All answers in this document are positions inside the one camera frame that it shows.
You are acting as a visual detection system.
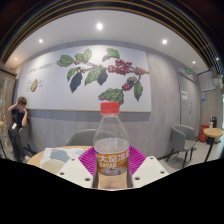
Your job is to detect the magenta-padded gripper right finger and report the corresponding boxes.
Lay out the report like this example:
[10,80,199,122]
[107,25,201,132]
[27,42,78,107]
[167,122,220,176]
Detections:
[125,145,170,189]

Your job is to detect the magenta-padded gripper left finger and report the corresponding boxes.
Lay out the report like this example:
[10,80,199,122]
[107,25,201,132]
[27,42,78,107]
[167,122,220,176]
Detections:
[55,145,101,190]

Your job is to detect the clear red-capped drink bottle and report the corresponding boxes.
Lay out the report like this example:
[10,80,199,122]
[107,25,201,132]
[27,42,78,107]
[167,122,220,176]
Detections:
[92,101,131,191]

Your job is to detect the printed paper sheet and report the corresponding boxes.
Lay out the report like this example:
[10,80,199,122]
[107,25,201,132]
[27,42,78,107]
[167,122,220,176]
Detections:
[39,147,86,168]

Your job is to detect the grey armchair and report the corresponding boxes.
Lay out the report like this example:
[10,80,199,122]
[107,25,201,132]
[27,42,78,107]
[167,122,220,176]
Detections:
[65,128,98,147]
[165,123,198,168]

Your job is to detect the red fire extinguisher cabinet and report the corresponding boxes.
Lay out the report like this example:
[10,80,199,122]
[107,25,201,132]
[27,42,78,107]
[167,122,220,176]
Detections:
[199,123,210,143]

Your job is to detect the round wooden side table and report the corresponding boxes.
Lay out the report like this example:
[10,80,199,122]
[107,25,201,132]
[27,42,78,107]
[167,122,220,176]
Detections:
[203,127,224,163]

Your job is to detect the grey door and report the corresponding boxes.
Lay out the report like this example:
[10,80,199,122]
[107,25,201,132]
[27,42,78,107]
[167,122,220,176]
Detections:
[176,68,201,129]

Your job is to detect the person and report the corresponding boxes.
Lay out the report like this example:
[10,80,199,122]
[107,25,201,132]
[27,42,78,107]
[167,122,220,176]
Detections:
[7,96,33,163]

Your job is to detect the round ceiling lights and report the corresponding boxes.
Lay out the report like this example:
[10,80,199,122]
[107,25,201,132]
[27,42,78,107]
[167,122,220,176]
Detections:
[37,21,198,66]

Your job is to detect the coffee plant wall mural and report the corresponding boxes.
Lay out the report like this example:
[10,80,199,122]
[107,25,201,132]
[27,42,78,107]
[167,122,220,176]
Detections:
[16,44,153,113]

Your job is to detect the white wall poster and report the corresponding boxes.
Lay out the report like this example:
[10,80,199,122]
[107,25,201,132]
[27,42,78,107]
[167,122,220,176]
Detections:
[198,69,217,93]

